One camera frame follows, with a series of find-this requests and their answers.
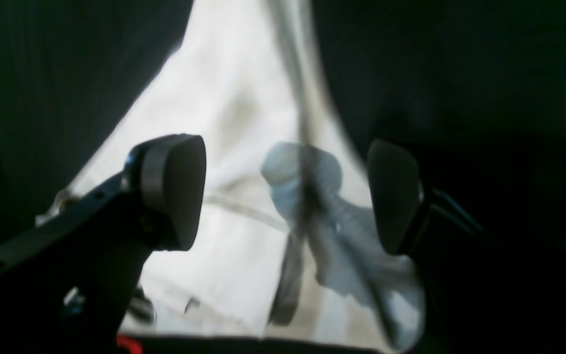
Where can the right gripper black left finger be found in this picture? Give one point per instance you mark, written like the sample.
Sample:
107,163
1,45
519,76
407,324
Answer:
66,285

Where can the black table cloth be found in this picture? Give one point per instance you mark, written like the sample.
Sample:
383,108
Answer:
475,89

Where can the cream white T-shirt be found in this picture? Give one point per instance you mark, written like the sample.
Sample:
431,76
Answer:
287,245

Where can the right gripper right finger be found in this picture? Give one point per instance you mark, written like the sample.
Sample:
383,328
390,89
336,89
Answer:
488,294

